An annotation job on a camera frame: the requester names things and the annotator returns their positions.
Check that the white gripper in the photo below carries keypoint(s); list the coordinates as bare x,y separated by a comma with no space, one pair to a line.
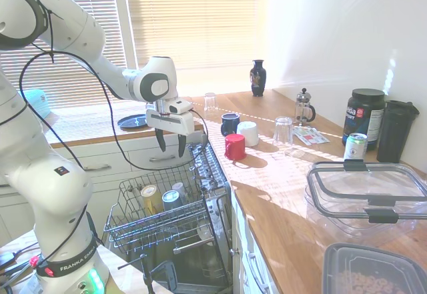
170,122

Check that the yellow plate with white rim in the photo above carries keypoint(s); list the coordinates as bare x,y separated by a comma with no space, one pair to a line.
151,199

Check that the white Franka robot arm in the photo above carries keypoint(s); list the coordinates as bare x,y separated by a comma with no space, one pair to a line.
66,30

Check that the pale translucent cup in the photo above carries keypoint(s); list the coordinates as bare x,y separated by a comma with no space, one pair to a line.
180,189

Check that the blue grey mug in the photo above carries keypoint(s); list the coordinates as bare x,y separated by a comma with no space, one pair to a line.
171,200

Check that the navy blue mug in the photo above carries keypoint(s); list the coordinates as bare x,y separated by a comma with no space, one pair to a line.
230,124

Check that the red mug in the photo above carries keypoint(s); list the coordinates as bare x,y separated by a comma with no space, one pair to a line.
235,146

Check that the white mug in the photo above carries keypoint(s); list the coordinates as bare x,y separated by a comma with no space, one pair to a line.
248,134

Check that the grey cutlery tray rack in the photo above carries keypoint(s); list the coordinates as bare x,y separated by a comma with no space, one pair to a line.
205,165

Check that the blue plate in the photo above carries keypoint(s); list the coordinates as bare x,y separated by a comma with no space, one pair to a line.
131,121

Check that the small clear glass tumbler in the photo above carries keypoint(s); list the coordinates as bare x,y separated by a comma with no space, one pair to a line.
210,102

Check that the white bowl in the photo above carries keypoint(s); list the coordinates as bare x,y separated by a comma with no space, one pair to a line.
203,230

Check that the dark blue painted vase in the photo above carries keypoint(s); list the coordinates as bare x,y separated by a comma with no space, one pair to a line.
258,78

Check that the large clear drinking glass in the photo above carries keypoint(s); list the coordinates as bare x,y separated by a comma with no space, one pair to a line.
283,131

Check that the wide window blind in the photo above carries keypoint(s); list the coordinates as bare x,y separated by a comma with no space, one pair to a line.
197,20

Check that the glass French press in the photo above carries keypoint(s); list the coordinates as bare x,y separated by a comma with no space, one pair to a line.
304,109

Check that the white cabinet with knob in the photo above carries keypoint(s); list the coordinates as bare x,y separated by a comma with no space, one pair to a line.
245,260

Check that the colourful paper packets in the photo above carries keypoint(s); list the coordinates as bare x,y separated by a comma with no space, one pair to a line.
310,136

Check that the red emergency stop button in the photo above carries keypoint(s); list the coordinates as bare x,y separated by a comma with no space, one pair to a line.
33,260

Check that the white and green drink can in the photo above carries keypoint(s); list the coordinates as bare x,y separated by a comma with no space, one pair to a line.
355,147

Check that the black protein powder tub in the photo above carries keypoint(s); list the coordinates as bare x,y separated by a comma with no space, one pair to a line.
365,117

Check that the clear container with clip lid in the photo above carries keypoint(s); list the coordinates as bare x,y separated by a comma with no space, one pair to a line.
367,200

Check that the black shaker bottle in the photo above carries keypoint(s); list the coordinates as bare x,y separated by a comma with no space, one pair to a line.
397,130

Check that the grey lidded food container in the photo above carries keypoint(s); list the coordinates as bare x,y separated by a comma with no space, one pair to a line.
377,269

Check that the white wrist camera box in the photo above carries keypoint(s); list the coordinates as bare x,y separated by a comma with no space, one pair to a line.
178,106

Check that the black camera tripod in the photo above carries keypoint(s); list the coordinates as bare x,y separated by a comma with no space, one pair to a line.
146,274

